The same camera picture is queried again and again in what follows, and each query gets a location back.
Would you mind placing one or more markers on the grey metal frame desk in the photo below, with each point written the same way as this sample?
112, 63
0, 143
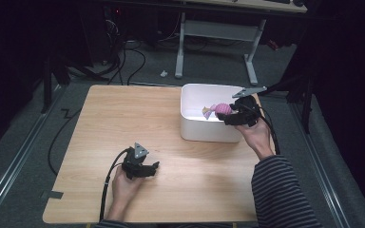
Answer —
218, 30

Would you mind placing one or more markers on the person's right hand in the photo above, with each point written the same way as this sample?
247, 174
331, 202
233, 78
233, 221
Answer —
256, 139

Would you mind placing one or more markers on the pink candy toy pastel wrapper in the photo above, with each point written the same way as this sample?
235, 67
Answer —
221, 109

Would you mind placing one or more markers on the metal floor rail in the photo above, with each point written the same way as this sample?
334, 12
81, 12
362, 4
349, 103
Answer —
320, 164
15, 158

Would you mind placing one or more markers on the black computer tower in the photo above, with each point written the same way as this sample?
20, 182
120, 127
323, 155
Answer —
99, 31

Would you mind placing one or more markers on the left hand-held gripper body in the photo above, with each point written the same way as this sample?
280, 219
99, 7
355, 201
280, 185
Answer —
133, 161

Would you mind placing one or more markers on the white plastic bin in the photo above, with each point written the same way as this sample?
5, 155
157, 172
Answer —
202, 128

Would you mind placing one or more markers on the black tape strip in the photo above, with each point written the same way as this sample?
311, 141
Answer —
54, 195

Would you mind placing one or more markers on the person's left hand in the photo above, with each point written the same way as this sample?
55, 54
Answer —
125, 190

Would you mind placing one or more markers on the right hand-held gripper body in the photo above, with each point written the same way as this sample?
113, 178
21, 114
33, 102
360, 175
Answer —
247, 110

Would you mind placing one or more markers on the black metal stand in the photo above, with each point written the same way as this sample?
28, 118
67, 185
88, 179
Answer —
49, 82
297, 91

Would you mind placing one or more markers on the white crumpled scrap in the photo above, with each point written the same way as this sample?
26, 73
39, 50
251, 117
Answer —
164, 73

